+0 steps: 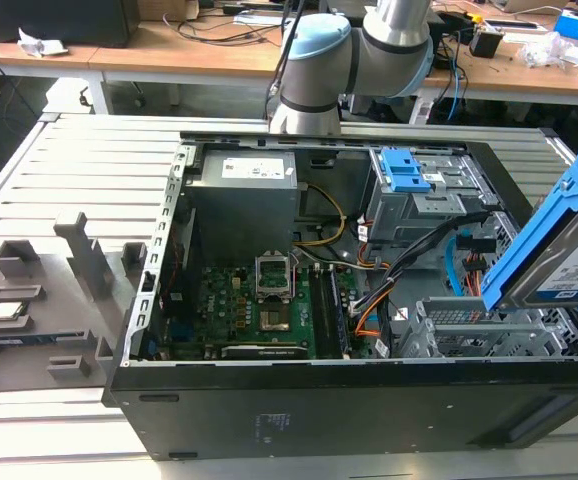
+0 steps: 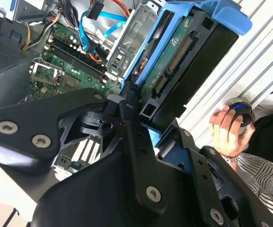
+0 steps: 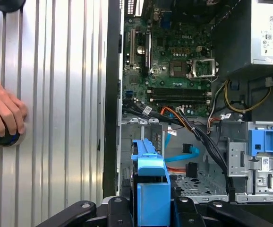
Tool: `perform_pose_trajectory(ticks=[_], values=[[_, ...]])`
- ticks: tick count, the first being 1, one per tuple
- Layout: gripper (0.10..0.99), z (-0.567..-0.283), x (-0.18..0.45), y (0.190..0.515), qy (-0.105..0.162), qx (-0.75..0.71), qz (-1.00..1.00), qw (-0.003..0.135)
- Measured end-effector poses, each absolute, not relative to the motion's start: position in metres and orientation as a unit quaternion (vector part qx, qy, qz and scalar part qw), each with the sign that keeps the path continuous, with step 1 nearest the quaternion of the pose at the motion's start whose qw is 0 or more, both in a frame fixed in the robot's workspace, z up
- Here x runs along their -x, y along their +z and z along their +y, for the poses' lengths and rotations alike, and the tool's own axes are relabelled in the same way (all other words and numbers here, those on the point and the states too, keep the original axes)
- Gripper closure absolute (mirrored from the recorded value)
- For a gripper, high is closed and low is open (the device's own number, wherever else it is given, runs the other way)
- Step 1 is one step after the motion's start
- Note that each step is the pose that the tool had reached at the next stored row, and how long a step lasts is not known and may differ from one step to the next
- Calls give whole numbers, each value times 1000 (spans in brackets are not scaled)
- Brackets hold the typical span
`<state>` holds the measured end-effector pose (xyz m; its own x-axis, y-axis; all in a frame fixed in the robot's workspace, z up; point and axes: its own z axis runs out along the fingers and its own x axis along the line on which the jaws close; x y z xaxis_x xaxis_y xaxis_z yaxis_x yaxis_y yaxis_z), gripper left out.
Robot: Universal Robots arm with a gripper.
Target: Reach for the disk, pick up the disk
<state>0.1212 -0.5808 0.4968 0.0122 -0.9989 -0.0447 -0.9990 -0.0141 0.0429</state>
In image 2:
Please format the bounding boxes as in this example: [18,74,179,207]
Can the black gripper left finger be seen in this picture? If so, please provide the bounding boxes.
[0,80,168,215]

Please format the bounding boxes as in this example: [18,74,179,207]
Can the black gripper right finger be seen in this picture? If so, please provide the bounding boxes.
[173,118,273,227]

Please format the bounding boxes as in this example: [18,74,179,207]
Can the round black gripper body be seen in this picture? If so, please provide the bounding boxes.
[30,148,213,227]

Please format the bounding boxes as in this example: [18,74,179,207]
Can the round black tool blue ring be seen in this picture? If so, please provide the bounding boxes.
[223,97,255,135]

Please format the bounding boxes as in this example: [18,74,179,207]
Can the hard disk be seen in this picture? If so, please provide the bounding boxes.
[121,0,254,164]

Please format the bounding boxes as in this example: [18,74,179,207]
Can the person's left hand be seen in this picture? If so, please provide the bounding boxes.
[209,105,256,158]

